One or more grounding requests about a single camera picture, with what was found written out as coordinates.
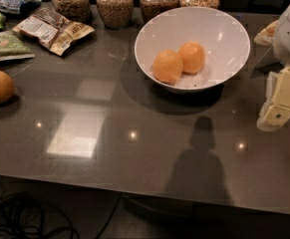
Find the white ceramic bowl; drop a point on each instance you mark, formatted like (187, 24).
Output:
(225, 42)

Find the brown white snack bag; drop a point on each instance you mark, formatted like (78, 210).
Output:
(52, 30)

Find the blue snack packet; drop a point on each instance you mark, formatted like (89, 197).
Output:
(19, 7)

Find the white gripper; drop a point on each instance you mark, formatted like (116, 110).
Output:
(275, 112)

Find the green snack bag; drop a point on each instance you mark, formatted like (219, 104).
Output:
(12, 48)

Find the glass jar far left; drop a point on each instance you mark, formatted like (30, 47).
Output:
(75, 10)

